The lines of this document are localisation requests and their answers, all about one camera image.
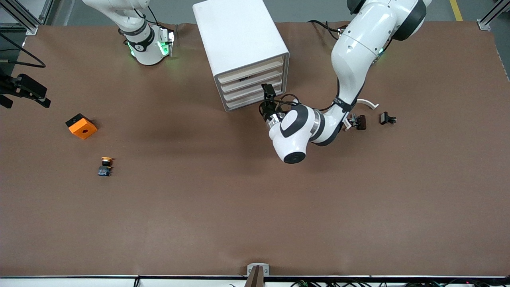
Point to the orange box with black base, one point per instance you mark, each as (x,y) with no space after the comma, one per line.
(83,129)

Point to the brown paper table cover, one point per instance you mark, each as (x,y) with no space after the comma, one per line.
(255,207)

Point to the cream cabinet drawer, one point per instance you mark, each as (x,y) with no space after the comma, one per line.
(255,79)
(247,99)
(259,68)
(247,90)

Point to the white curved plastic bracket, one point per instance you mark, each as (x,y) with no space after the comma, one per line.
(368,103)

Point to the white table edge rail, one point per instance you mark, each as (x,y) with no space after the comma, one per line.
(59,282)

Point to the grey front camera mount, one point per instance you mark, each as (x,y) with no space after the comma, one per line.
(258,279)

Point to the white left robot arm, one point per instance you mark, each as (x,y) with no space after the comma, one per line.
(358,44)

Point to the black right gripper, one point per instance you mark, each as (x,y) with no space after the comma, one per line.
(8,88)

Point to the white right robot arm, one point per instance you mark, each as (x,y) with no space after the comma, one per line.
(145,54)

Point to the orange cap push button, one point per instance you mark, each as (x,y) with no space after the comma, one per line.
(105,169)

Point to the small black clip part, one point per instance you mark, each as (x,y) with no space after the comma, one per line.
(384,118)

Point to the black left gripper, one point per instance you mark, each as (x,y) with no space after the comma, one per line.
(267,110)

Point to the aluminium frame profile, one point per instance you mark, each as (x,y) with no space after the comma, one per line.
(492,14)
(24,16)

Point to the white drawer cabinet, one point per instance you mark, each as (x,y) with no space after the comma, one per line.
(235,36)

